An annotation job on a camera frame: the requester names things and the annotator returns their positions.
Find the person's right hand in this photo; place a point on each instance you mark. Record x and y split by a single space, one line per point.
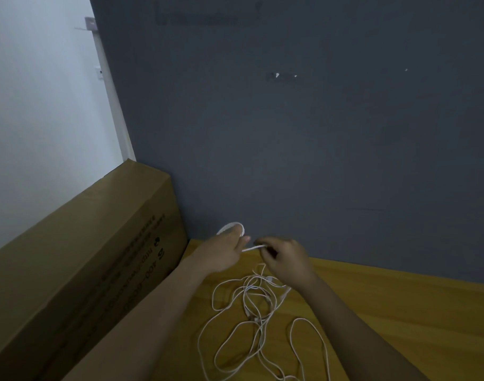
291 264

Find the person's left hand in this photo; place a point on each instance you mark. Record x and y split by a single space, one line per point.
216 254

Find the person's left forearm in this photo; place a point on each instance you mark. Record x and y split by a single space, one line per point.
127 337

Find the person's right forearm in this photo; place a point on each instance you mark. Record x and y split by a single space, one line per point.
361 341

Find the plain brown cardboard box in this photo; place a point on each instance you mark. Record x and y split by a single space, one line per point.
67 273

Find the white wall switch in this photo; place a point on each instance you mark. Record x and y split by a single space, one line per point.
99 73

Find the small grey wall bracket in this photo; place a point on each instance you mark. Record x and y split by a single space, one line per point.
91 23

